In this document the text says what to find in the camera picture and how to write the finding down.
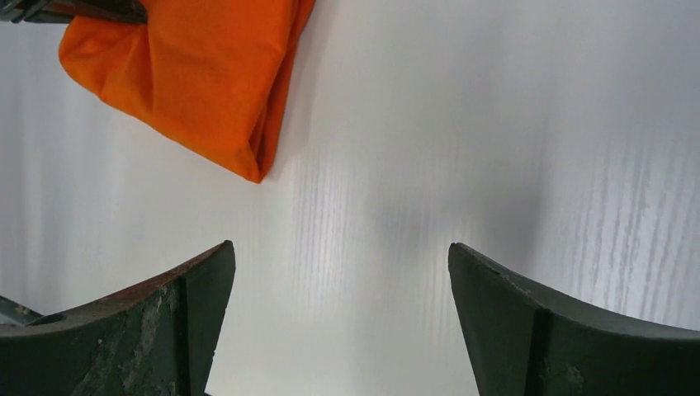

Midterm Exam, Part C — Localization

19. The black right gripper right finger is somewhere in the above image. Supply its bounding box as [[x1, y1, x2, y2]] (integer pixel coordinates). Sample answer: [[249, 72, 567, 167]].
[[448, 243, 699, 395]]

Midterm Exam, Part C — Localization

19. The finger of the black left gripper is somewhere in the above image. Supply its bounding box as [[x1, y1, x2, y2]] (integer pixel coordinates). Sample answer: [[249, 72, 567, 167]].
[[1, 0, 148, 24]]

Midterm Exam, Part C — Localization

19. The orange t-shirt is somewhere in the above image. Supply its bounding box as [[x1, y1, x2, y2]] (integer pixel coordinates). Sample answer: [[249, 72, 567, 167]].
[[58, 0, 314, 183]]

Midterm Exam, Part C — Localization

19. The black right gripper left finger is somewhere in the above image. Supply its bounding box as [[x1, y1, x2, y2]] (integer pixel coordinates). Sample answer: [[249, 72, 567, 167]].
[[1, 241, 235, 395]]

